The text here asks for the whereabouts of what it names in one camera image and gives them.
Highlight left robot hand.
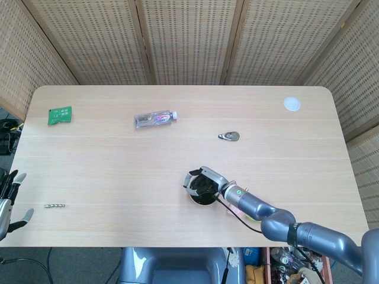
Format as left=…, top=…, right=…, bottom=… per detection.
left=0, top=169, right=36, bottom=239

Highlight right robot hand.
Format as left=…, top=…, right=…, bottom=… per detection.
left=182, top=166, right=229, bottom=198

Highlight white ceramic bowl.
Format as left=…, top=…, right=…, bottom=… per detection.
left=188, top=191, right=217, bottom=206

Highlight translucent correction tape dispenser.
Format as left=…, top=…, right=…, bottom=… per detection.
left=217, top=131, right=240, bottom=142

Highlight clear plastic water bottle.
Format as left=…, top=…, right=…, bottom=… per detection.
left=134, top=109, right=179, bottom=130

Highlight blue package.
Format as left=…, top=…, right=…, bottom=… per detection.
left=243, top=247, right=262, bottom=264

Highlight grey robot torso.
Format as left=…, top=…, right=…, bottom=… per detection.
left=118, top=247, right=246, bottom=284

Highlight yellow cloth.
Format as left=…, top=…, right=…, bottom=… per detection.
left=245, top=264, right=265, bottom=284

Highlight green sachet packet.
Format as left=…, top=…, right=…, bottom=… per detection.
left=47, top=105, right=73, bottom=126

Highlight white round table grommet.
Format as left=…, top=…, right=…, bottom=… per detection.
left=283, top=96, right=303, bottom=112

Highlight red wooden clutter crate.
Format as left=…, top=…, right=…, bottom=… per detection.
left=262, top=245, right=337, bottom=284

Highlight woven bamboo folding screen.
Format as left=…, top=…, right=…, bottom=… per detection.
left=0, top=0, right=379, bottom=231

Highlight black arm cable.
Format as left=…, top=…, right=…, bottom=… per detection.
left=214, top=195, right=266, bottom=236

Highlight tangled floor cables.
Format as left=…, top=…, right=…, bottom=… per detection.
left=0, top=117, right=24, bottom=156

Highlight black floor cable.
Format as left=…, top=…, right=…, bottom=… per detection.
left=0, top=247, right=63, bottom=284

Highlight white metal bracket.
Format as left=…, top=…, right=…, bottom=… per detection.
left=227, top=248, right=240, bottom=267

